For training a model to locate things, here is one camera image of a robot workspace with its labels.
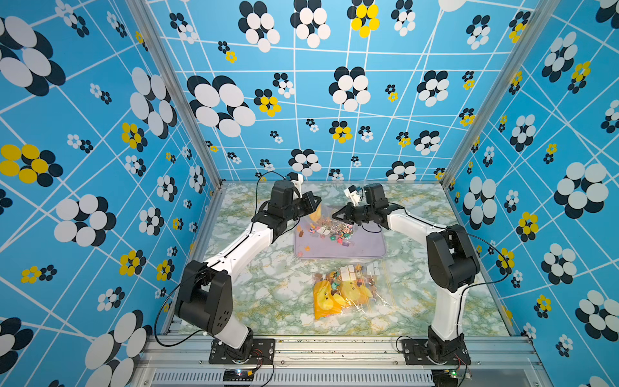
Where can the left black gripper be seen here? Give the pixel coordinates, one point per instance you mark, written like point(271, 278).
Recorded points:
point(305, 197)

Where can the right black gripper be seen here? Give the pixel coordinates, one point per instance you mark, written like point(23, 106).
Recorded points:
point(348, 214)

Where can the yellow duck ziploc bag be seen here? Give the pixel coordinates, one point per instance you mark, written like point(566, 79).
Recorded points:
point(327, 297)
point(359, 285)

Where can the clear ziploc bag of lollipops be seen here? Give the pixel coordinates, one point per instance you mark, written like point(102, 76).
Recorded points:
point(322, 224)

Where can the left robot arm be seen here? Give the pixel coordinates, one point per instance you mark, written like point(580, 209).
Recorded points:
point(205, 294)

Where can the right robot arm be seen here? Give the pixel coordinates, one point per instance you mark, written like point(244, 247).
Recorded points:
point(452, 263)

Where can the pile of candies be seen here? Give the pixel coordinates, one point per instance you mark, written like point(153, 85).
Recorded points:
point(302, 231)

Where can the lilac plastic tray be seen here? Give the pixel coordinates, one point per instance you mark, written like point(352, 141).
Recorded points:
point(368, 243)

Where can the left controller board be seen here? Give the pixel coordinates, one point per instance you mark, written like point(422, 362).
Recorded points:
point(238, 375)

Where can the controller board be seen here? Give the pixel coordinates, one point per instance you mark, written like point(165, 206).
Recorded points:
point(238, 375)
point(445, 377)

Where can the right controller board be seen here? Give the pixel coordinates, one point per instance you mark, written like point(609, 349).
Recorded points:
point(445, 377)

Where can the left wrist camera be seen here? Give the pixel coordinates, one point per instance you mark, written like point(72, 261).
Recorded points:
point(296, 178)

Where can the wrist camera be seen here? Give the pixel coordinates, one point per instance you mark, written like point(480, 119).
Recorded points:
point(354, 194)
point(296, 178)

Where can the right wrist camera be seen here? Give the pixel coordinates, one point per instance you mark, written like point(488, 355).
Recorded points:
point(354, 194)

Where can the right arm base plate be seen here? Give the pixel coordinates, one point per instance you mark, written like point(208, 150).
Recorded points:
point(435, 352)

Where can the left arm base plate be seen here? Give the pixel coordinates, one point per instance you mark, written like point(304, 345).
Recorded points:
point(254, 352)

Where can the aluminium front rail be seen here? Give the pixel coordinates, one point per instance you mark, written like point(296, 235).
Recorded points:
point(344, 361)

